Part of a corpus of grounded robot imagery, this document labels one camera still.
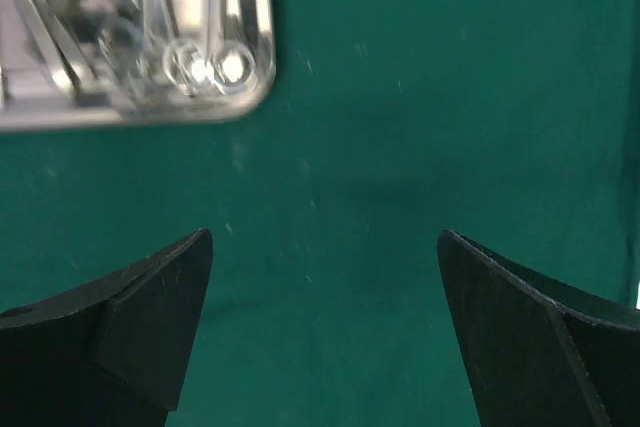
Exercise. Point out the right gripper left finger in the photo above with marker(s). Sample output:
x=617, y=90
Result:
x=113, y=351

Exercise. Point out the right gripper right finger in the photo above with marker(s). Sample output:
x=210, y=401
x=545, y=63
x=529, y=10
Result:
x=537, y=351

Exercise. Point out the green surgical cloth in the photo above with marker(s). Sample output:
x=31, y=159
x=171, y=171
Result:
x=513, y=122

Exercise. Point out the steel instrument tray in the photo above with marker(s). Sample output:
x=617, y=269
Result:
x=28, y=103

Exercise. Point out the steel scissors in tray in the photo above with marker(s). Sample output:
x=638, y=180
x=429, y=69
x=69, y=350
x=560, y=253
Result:
x=197, y=45

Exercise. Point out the steel forceps in tray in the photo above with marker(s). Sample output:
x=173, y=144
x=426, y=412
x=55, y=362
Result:
x=81, y=47

